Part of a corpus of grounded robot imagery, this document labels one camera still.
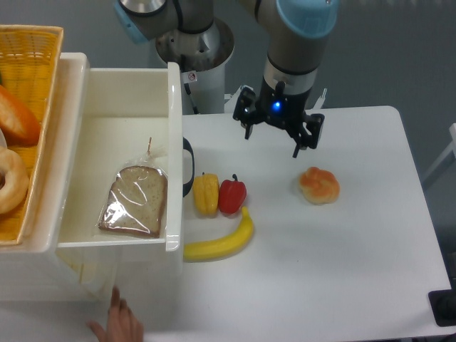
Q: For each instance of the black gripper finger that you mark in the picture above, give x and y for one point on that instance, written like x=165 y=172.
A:
x=246 y=112
x=305 y=131

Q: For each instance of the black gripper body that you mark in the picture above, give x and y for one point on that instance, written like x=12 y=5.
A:
x=283 y=95

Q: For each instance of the white top drawer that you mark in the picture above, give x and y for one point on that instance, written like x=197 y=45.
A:
x=131 y=117

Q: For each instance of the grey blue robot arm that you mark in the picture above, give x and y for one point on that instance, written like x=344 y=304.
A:
x=298 y=30

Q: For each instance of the white drawer cabinet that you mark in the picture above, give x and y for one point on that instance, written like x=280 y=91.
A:
x=36 y=269

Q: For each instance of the human hand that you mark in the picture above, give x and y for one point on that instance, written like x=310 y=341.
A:
x=122 y=324

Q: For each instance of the golden knotted bread roll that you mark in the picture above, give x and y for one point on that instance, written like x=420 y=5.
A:
x=319 y=186

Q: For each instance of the red bell pepper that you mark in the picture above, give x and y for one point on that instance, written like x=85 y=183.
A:
x=232 y=194

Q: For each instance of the yellow bell pepper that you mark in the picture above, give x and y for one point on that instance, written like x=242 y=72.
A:
x=206 y=193

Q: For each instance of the yellow banana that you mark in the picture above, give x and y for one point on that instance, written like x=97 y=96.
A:
x=224 y=246

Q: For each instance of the bagged brown bread slice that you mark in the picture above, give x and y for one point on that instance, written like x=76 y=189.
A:
x=137 y=198

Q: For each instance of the yellow wicker basket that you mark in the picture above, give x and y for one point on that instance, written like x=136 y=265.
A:
x=29 y=61

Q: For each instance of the black device at edge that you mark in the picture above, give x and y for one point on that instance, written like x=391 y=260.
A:
x=443 y=307

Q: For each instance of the orange croissant bread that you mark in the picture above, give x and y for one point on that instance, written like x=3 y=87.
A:
x=18 y=124

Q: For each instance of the beige bagel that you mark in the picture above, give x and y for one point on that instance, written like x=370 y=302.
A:
x=16 y=180

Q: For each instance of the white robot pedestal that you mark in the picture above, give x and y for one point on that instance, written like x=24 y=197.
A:
x=206 y=82

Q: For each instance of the white frame at right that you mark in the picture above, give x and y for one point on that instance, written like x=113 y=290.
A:
x=441 y=164

